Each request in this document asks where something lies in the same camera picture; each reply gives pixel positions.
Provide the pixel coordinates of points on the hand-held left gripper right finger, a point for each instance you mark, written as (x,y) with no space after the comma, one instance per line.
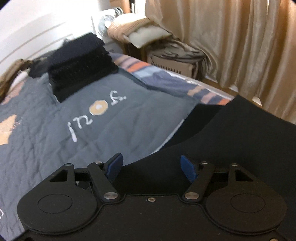
(188,168)

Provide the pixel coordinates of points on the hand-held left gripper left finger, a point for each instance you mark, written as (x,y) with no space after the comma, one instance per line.
(114,168)

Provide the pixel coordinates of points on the black sweatshirt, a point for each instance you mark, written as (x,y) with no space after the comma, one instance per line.
(231,139)

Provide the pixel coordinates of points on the stack of folded black clothes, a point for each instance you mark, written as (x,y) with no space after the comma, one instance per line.
(81,64)

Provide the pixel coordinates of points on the dark crumpled clothes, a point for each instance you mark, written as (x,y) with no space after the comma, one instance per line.
(41,62)

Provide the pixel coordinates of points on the grey quilted blanket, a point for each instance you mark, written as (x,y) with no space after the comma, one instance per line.
(46,143)

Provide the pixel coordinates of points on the striped bed sheet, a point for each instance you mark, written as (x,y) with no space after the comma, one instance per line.
(166,81)

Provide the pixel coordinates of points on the light grey cloth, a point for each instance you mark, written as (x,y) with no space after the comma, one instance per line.
(52,92)

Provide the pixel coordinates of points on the white vented appliance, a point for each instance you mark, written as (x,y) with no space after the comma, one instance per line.
(172,62)

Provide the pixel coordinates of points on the beige curtain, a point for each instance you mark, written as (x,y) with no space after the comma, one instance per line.
(231,46)

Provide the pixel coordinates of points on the white cushion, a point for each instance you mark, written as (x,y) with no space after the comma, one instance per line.
(148,34)

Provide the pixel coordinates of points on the tan folded garments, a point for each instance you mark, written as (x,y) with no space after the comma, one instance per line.
(7,76)

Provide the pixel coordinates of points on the beige knit blanket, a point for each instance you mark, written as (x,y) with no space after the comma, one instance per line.
(124,26)

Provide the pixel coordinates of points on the white fan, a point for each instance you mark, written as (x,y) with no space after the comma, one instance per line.
(104,23)

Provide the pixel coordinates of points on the white headboard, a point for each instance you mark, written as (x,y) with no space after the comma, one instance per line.
(27,34)

